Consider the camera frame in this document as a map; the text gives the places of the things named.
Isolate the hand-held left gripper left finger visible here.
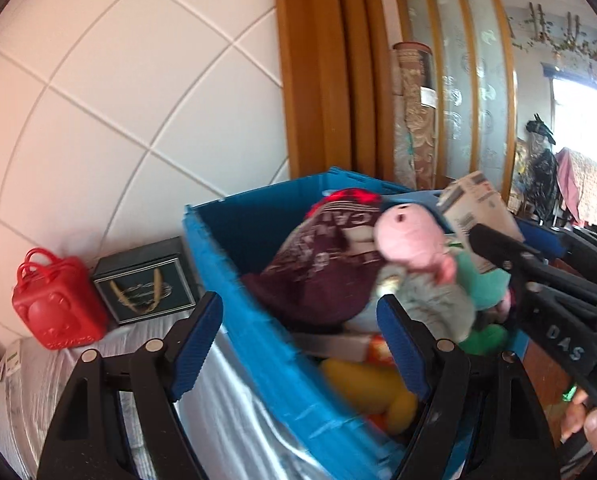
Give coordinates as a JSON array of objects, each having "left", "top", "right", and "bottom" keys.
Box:
[{"left": 37, "top": 291, "right": 224, "bottom": 480}]

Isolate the blue plastic crate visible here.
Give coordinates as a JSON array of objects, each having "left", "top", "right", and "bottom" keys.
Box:
[{"left": 182, "top": 166, "right": 564, "bottom": 480}]

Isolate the yellow plush toy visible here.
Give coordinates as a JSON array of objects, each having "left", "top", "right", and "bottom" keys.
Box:
[{"left": 321, "top": 357, "right": 419, "bottom": 433}]

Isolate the wooden slat glass partition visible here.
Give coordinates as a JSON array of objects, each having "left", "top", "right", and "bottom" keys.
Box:
[{"left": 386, "top": 0, "right": 519, "bottom": 196}]

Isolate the wooden door frame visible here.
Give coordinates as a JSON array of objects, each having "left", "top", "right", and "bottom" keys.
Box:
[{"left": 272, "top": 0, "right": 394, "bottom": 181}]

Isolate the person's right hand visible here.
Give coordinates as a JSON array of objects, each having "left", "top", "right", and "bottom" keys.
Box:
[{"left": 561, "top": 387, "right": 597, "bottom": 461}]

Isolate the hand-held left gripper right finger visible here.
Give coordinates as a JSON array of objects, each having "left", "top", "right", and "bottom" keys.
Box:
[{"left": 376, "top": 294, "right": 562, "bottom": 480}]

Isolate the cardboard box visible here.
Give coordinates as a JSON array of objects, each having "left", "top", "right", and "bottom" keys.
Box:
[{"left": 437, "top": 171, "right": 525, "bottom": 261}]

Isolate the black hanging garment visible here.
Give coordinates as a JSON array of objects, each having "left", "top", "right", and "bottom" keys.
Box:
[{"left": 523, "top": 115, "right": 559, "bottom": 221}]

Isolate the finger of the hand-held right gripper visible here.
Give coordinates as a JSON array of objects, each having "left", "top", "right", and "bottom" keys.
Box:
[
  {"left": 467, "top": 224, "right": 597, "bottom": 322},
  {"left": 521, "top": 220, "right": 597, "bottom": 292}
]

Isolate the pink pig plush teal dress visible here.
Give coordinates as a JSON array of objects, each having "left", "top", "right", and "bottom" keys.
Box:
[{"left": 373, "top": 204, "right": 513, "bottom": 321}]

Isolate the maroon knit hat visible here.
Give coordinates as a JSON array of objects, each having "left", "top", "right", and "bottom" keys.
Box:
[{"left": 241, "top": 187, "right": 384, "bottom": 326}]

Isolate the grey plush toy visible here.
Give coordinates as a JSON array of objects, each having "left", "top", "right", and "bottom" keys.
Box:
[{"left": 376, "top": 265, "right": 477, "bottom": 343}]

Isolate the rolled patterned carpet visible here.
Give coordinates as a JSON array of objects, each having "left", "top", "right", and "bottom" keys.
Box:
[{"left": 391, "top": 41, "right": 439, "bottom": 188}]

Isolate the pink hanging cloth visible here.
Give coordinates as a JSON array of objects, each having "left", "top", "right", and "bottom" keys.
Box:
[{"left": 553, "top": 147, "right": 584, "bottom": 221}]

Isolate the dark green plush toy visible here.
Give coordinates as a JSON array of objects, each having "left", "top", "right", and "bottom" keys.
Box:
[{"left": 457, "top": 324, "right": 510, "bottom": 357}]

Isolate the window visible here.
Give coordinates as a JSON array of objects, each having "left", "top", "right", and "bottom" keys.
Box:
[{"left": 543, "top": 62, "right": 597, "bottom": 171}]

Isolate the branch wall decoration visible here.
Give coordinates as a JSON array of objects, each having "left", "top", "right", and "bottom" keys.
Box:
[{"left": 503, "top": 2, "right": 597, "bottom": 66}]

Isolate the dark green gift box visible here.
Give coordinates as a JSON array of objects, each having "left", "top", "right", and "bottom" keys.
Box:
[{"left": 92, "top": 236, "right": 199, "bottom": 326}]

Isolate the red handbag-shaped box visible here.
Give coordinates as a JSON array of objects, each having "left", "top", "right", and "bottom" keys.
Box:
[{"left": 12, "top": 246, "right": 110, "bottom": 351}]

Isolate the white ribbed appliance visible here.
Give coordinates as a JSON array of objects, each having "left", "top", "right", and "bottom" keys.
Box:
[{"left": 0, "top": 337, "right": 82, "bottom": 480}]

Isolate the rolled white lace cloth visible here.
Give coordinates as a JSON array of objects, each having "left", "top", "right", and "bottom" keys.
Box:
[{"left": 393, "top": 92, "right": 417, "bottom": 186}]

